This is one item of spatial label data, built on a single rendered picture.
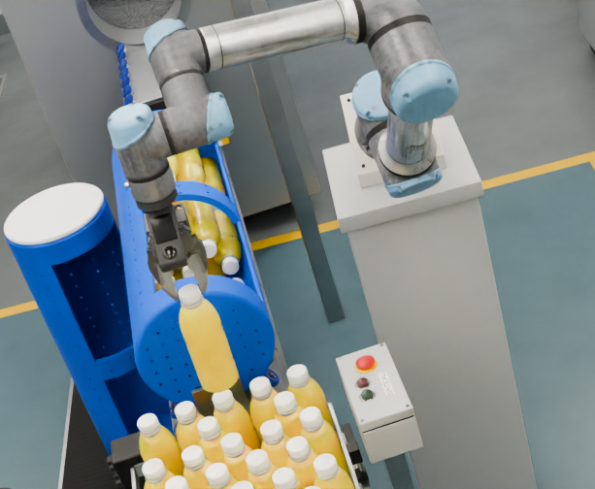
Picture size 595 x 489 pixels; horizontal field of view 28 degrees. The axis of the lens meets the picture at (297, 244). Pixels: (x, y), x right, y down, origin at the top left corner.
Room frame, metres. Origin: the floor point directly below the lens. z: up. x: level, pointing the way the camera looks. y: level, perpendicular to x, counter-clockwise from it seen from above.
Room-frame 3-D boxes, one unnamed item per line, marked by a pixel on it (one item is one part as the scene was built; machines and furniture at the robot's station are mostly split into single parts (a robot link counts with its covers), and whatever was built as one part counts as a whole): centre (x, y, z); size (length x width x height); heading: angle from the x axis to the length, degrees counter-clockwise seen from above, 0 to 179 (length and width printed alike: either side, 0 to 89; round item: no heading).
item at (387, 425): (1.66, -0.06, 1.05); 0.20 x 0.10 x 0.10; 1
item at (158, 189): (1.72, 0.20, 1.59); 0.08 x 0.08 x 0.05
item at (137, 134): (1.72, 0.19, 1.67); 0.09 x 0.08 x 0.11; 95
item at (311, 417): (1.61, 0.07, 1.10); 0.04 x 0.04 x 0.02
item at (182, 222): (1.73, 0.20, 1.51); 0.09 x 0.08 x 0.12; 1
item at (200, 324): (1.71, 0.21, 1.27); 0.07 x 0.07 x 0.19
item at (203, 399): (1.86, 0.24, 0.99); 0.10 x 0.02 x 0.12; 91
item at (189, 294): (1.71, 0.20, 1.37); 0.04 x 0.04 x 0.02
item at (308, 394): (1.74, 0.07, 1.00); 0.07 x 0.07 x 0.19
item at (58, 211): (2.79, 0.59, 1.03); 0.28 x 0.28 x 0.01
